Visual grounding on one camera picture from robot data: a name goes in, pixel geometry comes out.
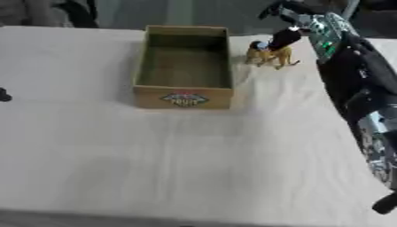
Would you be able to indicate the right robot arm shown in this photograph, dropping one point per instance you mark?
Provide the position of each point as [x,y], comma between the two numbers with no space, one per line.
[356,76]

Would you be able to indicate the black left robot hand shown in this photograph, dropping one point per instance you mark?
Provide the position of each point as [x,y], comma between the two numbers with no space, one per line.
[4,95]

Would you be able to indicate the person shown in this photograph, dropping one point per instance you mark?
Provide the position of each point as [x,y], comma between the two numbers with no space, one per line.
[31,12]

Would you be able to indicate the tan cardboard box green inside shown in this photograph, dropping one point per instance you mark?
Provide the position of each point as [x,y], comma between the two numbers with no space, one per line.
[181,99]

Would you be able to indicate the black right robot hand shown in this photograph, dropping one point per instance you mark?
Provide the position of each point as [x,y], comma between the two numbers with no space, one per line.
[286,37]

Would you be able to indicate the yellow toy lion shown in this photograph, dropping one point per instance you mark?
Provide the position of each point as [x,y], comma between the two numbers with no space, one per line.
[281,55]

